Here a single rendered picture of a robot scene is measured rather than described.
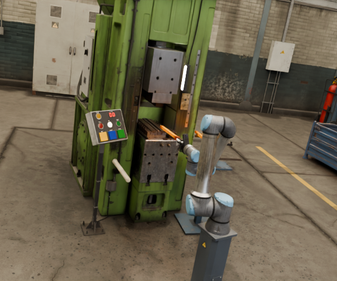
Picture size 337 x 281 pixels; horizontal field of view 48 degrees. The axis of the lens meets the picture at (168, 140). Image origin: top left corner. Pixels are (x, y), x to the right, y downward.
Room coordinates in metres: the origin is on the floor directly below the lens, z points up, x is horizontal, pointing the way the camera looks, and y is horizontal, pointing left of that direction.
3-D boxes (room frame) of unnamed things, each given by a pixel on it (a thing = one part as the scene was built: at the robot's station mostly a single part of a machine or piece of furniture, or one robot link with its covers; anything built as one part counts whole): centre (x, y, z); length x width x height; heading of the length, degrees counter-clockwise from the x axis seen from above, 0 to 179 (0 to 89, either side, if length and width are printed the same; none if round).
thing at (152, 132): (3.70, 0.22, 0.96); 0.42 x 0.20 x 0.09; 26
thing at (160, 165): (3.73, 0.17, 0.69); 0.56 x 0.38 x 0.45; 26
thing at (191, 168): (2.87, -0.23, 0.92); 0.12 x 0.09 x 0.12; 101
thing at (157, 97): (3.70, 0.22, 1.32); 0.42 x 0.20 x 0.10; 26
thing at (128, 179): (3.28, 0.39, 0.62); 0.44 x 0.05 x 0.05; 26
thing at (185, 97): (3.77, -0.10, 1.27); 0.09 x 0.02 x 0.17; 116
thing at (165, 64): (3.72, 0.18, 1.56); 0.42 x 0.39 x 0.40; 26
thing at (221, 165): (3.61, -0.44, 0.71); 0.40 x 0.30 x 0.02; 109
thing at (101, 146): (3.19, 0.59, 0.54); 0.04 x 0.04 x 1.08; 26
